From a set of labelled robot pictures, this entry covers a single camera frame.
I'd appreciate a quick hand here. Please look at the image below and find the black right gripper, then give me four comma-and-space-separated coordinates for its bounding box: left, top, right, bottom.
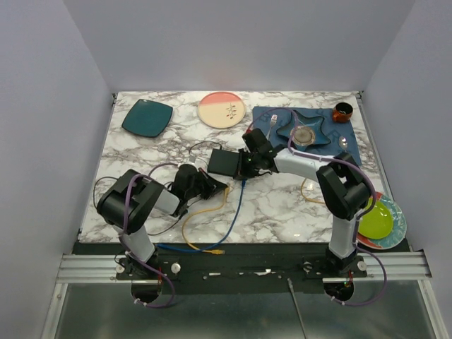
232, 148, 261, 179

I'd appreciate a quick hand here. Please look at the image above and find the light blue patterned plate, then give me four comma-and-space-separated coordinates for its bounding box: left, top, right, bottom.
372, 194, 408, 249

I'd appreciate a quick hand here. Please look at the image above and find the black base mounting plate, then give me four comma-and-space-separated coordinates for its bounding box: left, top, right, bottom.
58, 244, 424, 302

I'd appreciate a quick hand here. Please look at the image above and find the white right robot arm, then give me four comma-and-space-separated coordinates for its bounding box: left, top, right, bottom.
233, 129, 376, 277

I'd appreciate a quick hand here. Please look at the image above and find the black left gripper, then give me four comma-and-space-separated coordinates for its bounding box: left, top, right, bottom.
185, 167, 227, 200

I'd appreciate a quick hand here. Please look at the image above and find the red rimmed plate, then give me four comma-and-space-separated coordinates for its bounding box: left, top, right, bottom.
357, 192, 382, 248

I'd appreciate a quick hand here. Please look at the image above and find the black power cord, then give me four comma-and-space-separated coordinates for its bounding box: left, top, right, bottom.
93, 141, 223, 237

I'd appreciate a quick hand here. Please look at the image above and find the blue star-shaped dish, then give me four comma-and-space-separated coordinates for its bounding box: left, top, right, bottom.
276, 111, 331, 151

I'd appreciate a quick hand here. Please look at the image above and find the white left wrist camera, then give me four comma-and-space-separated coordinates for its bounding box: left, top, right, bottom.
188, 156, 198, 167

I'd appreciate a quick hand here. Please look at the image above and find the silver spoon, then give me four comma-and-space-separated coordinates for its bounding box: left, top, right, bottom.
338, 136, 348, 153

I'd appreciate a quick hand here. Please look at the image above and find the pink and cream round plate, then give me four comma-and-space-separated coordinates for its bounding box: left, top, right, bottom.
197, 91, 246, 129

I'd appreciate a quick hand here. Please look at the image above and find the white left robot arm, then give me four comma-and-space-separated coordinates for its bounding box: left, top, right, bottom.
96, 164, 227, 279

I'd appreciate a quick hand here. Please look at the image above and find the blue cloth placemat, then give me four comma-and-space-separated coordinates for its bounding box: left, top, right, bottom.
252, 107, 362, 165

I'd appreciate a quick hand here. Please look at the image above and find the silver fork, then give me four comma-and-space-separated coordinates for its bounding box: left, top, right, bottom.
266, 114, 278, 139

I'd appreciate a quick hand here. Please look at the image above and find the lime green plate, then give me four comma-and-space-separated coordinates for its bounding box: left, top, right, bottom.
358, 201, 393, 239

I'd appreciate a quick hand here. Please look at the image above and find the teal square plate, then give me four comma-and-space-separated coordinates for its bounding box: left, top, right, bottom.
121, 99, 173, 138

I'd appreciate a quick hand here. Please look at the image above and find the blue ethernet cable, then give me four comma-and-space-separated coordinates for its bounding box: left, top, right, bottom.
155, 179, 247, 252

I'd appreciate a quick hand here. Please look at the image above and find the black network switch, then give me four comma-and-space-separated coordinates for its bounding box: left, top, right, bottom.
208, 149, 238, 177

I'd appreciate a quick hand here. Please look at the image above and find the orange-brown mug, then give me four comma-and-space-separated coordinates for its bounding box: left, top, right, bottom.
332, 102, 353, 123

